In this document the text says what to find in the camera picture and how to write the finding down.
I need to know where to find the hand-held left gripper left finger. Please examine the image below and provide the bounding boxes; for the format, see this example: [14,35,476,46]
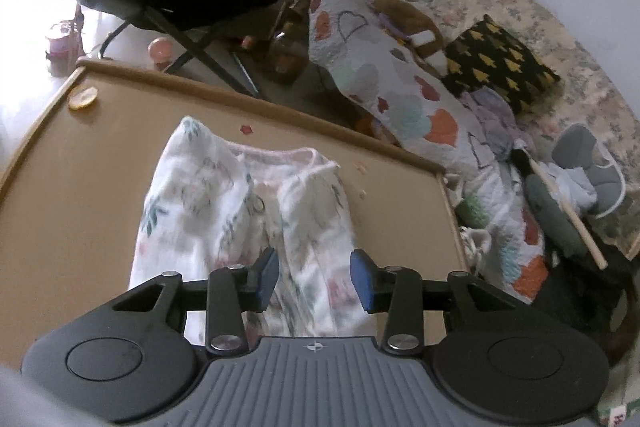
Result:
[112,248,280,354]

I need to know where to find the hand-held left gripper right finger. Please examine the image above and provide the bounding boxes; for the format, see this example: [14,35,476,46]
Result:
[350,248,521,354]

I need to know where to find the floral baby shirt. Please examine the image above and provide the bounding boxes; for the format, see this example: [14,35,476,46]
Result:
[129,116,358,343]

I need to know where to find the purple crumpled clothes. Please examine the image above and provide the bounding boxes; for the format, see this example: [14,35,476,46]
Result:
[460,87,526,168]

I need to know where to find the heart patterned quilt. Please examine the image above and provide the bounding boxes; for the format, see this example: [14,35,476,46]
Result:
[307,0,551,303]

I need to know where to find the dark green cushion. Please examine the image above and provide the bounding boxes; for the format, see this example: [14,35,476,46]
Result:
[522,172,588,258]

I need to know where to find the grey baby hat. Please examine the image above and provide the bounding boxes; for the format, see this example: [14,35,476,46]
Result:
[540,124,626,220]

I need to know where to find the small pink toy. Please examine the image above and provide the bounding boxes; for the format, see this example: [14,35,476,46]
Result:
[149,36,176,62]

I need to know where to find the small yellow disc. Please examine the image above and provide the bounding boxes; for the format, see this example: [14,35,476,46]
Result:
[69,86,98,112]

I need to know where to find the black pillow yellow trees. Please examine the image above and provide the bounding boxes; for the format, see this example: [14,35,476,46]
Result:
[442,14,561,115]

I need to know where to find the floral sofa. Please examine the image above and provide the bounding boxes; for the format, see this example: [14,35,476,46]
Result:
[372,0,640,258]

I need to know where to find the pink lidded container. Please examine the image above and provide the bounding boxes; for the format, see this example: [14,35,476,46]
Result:
[46,22,83,60]

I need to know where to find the wooden handled brush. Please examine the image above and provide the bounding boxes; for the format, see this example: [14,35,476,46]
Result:
[517,149,608,270]

